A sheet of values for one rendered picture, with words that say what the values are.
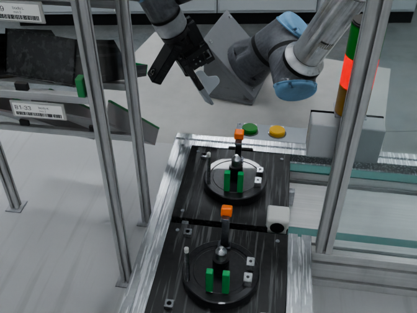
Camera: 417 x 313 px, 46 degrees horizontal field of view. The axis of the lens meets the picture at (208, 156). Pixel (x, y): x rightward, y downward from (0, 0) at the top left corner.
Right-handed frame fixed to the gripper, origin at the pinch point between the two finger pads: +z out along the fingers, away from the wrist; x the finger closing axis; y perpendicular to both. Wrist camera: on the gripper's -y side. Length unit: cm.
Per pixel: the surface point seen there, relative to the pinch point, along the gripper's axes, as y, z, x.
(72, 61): -17, -44, -30
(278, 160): 5.6, 7.4, -28.0
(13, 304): -57, -10, -34
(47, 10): -46, 86, 289
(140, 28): 8, 125, 256
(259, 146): 4.4, 8.8, -19.7
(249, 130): 4.7, 7.2, -15.0
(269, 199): -2.0, 3.5, -38.4
